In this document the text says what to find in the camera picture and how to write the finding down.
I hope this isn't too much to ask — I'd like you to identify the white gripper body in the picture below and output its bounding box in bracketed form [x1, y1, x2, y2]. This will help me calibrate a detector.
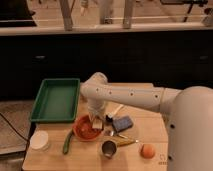
[88, 99, 106, 119]

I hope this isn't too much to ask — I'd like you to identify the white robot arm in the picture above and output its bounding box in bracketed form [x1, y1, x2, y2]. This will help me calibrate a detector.
[81, 72, 213, 171]

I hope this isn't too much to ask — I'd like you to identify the green chili pepper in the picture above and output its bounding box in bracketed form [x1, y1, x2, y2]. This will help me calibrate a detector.
[62, 130, 73, 155]

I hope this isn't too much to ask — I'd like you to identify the orange fruit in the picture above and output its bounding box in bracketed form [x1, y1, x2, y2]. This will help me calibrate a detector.
[140, 144, 155, 159]

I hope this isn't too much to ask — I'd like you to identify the metal measuring cup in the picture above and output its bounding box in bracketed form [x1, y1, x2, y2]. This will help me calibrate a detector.
[101, 139, 139, 159]

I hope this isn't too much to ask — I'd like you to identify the metal spoon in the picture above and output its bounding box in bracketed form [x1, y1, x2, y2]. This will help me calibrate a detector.
[105, 130, 128, 139]

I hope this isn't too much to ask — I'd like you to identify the green plastic tray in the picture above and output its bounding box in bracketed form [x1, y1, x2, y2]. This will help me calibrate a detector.
[30, 78, 80, 123]

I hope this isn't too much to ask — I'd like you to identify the black white brush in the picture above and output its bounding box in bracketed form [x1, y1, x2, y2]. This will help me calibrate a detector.
[105, 104, 124, 122]

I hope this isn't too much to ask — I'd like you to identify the red bowl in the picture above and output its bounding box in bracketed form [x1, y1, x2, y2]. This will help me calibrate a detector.
[73, 115, 101, 141]

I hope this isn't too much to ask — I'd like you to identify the white eraser block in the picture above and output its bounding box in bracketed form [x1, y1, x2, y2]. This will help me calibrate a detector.
[92, 119, 103, 129]

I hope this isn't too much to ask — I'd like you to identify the blue sponge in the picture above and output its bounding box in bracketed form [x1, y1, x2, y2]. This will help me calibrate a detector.
[112, 116, 133, 132]

